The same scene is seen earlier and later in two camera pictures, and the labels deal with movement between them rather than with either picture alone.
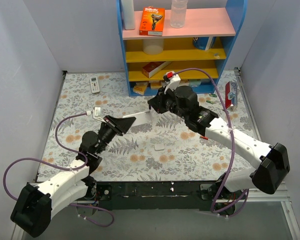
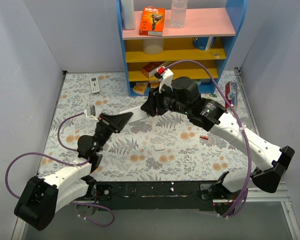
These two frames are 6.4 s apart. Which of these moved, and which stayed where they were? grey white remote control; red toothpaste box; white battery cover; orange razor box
Moved: grey white remote control
Stayed: red toothpaste box; orange razor box; white battery cover
